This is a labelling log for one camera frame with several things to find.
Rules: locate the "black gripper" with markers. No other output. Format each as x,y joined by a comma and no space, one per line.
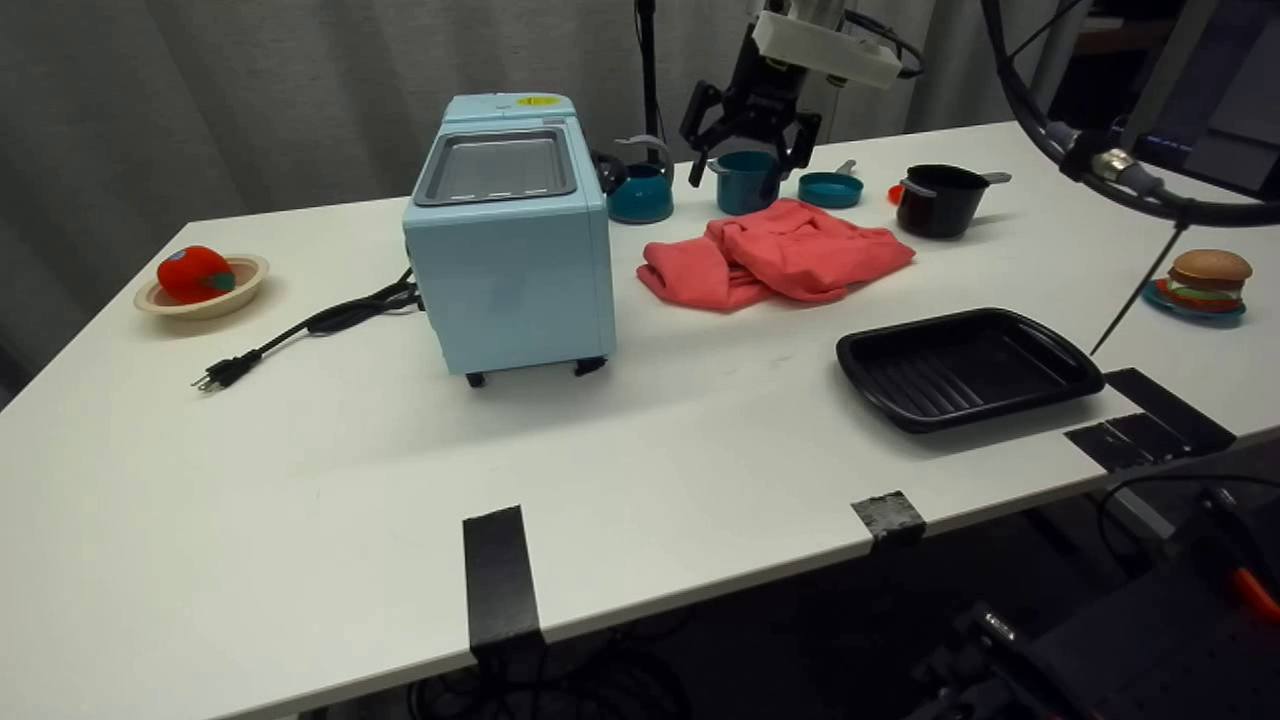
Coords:
762,100

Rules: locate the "orange cloth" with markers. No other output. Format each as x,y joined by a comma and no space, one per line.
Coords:
784,255

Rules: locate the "teal toy pot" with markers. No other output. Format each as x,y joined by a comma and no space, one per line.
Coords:
744,186

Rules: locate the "teal toy kettle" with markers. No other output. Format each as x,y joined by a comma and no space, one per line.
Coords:
643,192

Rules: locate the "black toy pot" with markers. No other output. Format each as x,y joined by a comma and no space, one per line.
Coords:
940,202

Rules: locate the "light blue toaster oven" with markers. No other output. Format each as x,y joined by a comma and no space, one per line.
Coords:
512,283

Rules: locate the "black grill tray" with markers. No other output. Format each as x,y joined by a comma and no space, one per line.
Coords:
966,367

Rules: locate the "small black tape square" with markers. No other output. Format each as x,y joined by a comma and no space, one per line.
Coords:
889,519

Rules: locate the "teal plate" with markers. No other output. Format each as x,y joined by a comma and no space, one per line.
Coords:
1173,308

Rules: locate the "toy burger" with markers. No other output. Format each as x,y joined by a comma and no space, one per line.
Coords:
1207,277

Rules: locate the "wide black tape patch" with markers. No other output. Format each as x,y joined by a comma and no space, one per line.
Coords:
1147,425

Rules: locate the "grey curtain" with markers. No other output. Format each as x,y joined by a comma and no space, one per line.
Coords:
264,92

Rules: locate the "long black tape strip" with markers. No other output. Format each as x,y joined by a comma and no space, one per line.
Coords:
503,580

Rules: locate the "plate with red food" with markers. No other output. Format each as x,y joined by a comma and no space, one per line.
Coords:
232,298

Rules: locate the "red toy tomato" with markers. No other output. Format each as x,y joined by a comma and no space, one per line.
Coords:
195,272

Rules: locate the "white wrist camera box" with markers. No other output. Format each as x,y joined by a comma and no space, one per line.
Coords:
834,47

